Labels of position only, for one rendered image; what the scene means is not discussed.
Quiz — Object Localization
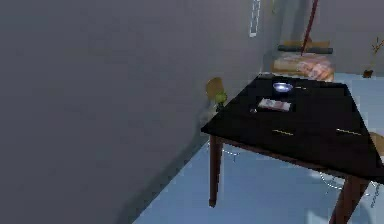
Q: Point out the black table with brown legs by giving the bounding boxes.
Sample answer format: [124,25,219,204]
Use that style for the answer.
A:
[200,73,384,224]

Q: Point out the white framed wall picture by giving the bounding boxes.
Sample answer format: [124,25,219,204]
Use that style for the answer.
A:
[249,0,262,38]

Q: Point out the house plant in brown pot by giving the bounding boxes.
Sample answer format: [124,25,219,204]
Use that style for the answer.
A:
[362,35,384,79]

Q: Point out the red floor lamp pole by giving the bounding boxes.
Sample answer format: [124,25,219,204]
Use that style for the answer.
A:
[300,0,320,57]

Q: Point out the tan bed with patterned blanket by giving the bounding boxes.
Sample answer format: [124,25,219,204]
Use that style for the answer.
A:
[271,39,335,83]

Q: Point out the silver bowl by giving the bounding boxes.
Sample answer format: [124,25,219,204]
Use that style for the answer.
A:
[272,82,294,94]

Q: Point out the tan wooden chair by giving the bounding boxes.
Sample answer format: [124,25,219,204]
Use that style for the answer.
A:
[205,77,241,158]
[319,131,384,209]

